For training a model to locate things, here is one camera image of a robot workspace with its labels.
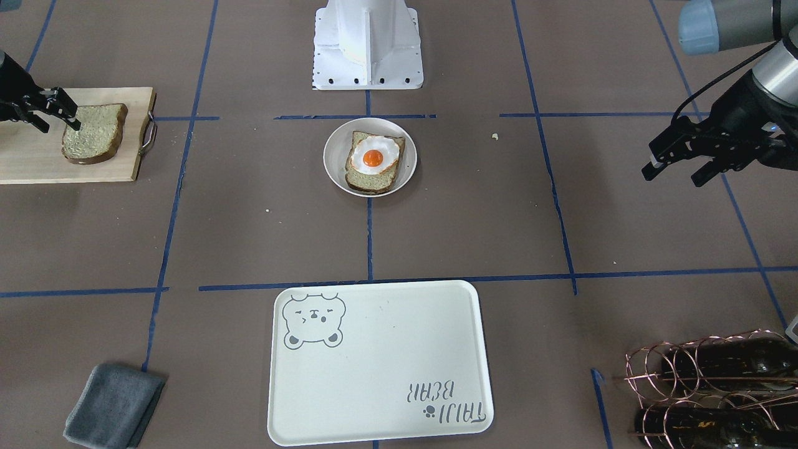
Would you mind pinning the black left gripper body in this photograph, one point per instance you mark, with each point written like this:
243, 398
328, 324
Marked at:
739, 107

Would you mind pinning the bread slice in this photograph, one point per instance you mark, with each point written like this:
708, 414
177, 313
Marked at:
99, 137
372, 184

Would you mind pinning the wooden cutting board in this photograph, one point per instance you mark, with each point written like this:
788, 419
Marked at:
29, 156

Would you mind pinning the fried egg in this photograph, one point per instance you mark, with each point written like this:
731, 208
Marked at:
374, 155

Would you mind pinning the copper wire bottle rack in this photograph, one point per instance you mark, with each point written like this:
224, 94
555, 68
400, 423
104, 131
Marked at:
643, 375

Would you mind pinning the dark wine bottle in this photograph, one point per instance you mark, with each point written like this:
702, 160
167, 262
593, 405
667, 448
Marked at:
760, 364
681, 426

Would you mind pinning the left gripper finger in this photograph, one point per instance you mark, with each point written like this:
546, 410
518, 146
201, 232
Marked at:
666, 149
707, 172

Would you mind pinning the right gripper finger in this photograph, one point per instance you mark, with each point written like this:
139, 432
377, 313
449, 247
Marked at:
67, 109
32, 119

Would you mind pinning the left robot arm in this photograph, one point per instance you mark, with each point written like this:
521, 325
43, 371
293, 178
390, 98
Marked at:
709, 27

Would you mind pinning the grey folded cloth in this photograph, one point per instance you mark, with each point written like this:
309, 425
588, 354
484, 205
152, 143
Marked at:
115, 407

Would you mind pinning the white round plate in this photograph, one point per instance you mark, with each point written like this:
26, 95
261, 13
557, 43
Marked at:
338, 145

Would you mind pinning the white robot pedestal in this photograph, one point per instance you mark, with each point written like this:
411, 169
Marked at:
367, 45

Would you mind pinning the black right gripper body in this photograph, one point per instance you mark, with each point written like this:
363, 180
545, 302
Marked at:
12, 84

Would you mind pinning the white bear tray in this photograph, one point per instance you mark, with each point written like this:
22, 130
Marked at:
354, 363

